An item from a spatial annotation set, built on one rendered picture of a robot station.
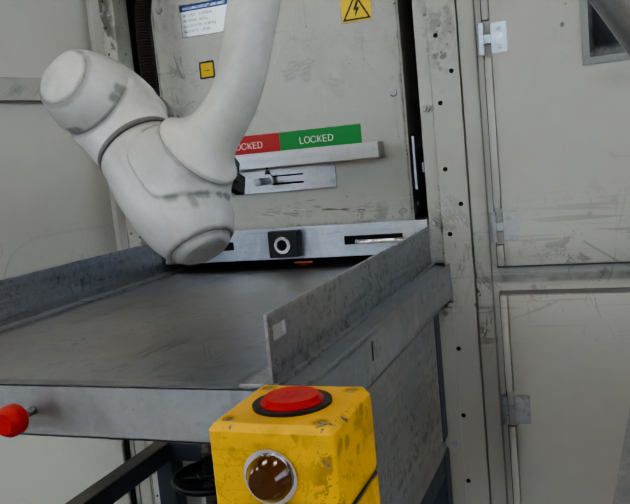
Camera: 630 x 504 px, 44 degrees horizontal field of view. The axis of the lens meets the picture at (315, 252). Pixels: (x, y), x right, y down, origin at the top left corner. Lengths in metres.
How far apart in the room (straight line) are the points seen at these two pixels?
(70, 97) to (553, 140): 0.74
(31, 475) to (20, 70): 0.88
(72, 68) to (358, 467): 0.60
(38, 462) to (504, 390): 1.02
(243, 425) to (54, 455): 1.36
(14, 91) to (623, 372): 1.13
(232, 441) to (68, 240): 1.10
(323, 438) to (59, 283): 0.93
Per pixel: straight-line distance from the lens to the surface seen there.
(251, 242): 1.48
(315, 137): 1.43
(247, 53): 0.84
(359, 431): 0.49
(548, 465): 1.39
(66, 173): 1.54
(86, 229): 1.56
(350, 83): 1.41
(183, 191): 0.84
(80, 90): 0.91
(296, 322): 0.76
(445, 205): 1.32
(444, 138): 1.32
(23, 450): 1.86
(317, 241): 1.43
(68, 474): 1.80
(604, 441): 1.37
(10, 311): 1.24
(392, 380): 1.05
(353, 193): 1.41
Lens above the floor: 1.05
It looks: 7 degrees down
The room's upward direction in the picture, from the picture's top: 5 degrees counter-clockwise
